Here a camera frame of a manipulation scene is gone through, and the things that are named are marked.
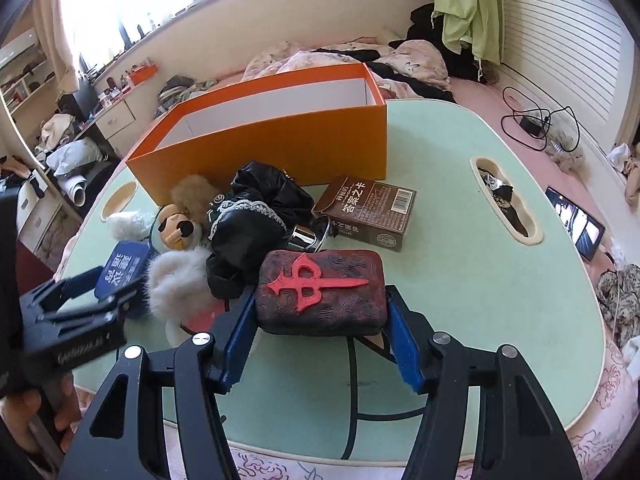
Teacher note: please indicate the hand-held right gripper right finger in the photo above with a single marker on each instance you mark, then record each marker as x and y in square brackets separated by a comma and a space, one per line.
[402, 340]

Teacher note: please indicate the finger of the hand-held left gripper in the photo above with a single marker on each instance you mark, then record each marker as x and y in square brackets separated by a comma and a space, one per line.
[75, 282]
[110, 305]

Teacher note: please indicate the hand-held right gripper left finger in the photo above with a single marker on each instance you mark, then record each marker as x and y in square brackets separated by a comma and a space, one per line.
[240, 340]

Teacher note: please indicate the blue case with white print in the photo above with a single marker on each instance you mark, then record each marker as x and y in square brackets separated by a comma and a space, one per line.
[122, 265]

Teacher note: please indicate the dark red mahjong tile case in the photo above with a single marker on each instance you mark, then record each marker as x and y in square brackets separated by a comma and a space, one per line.
[320, 290]

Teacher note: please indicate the orange cardboard box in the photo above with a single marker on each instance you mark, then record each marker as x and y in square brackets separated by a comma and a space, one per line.
[280, 145]

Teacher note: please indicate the light green desktop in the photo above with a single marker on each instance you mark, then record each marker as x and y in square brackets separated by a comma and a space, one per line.
[475, 300]

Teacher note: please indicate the person's left hand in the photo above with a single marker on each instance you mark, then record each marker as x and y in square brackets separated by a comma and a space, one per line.
[20, 415]

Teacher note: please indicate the large white fluffy pompom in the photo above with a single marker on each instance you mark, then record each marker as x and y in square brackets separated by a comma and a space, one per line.
[175, 280]

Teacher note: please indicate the black lace-trimmed cloth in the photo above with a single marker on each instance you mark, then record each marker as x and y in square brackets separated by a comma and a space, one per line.
[250, 220]

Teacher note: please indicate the shiny metal cup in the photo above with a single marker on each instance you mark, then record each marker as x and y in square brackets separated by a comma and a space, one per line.
[307, 235]

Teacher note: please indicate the white clothes pile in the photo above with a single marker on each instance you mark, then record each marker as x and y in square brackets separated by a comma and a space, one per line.
[72, 152]

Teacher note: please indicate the brown card box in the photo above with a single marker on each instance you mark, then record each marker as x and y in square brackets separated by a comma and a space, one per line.
[370, 210]

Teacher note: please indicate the white drawer cabinet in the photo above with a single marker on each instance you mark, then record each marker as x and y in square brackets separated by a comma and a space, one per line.
[117, 117]

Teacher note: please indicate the smartphone with lit screen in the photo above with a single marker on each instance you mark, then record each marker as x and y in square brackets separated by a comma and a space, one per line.
[575, 222]

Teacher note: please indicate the small orange storage box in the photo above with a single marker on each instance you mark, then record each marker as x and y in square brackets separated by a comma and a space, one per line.
[142, 75]

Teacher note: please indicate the grey clothes pile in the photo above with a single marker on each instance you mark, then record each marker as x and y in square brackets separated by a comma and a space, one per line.
[182, 90]

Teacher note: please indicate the floral patterned cloth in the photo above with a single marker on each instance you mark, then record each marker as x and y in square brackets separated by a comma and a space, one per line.
[620, 300]

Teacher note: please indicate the pink floral quilt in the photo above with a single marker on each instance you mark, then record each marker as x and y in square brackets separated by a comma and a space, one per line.
[420, 60]

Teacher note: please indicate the black clothes pile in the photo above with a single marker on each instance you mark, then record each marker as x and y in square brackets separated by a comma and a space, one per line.
[425, 25]

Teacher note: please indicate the light green hanging garment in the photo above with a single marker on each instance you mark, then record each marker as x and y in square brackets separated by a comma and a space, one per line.
[465, 5]

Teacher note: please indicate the wall bookshelf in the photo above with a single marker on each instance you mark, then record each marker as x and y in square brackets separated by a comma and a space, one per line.
[22, 75]

